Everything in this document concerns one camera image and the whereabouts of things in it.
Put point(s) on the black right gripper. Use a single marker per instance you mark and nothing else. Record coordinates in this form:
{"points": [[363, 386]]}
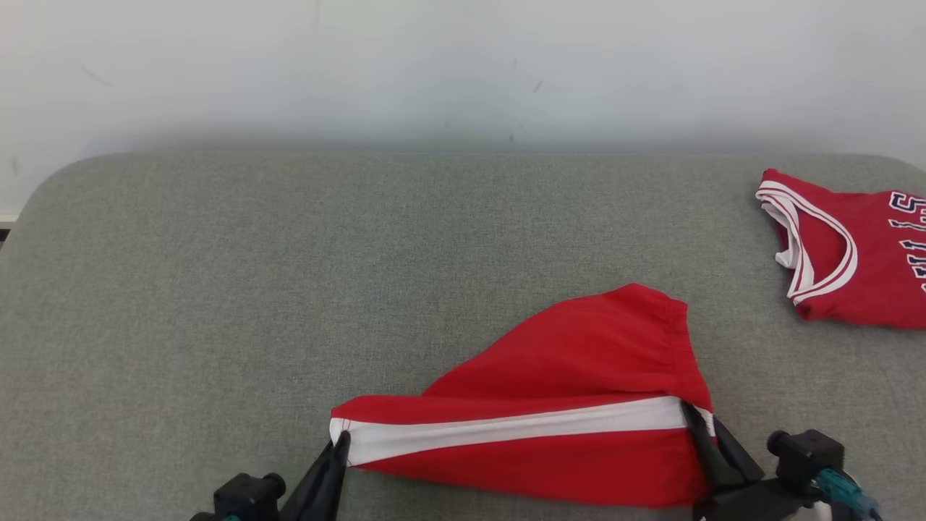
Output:
{"points": [[745, 503]]}

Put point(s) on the grey fabric sofa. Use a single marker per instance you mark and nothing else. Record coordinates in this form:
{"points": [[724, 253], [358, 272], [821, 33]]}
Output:
{"points": [[289, 289]]}

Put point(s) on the red jersey with white trim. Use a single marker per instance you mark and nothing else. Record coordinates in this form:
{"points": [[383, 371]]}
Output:
{"points": [[868, 268]]}

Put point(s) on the red shorts with white stripe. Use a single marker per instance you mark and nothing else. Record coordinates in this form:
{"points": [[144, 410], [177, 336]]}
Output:
{"points": [[579, 362]]}

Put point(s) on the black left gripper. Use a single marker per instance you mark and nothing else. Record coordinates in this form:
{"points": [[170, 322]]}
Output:
{"points": [[204, 517]]}

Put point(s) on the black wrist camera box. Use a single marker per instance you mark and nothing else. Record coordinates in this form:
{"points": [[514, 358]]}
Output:
{"points": [[814, 456], [246, 499]]}

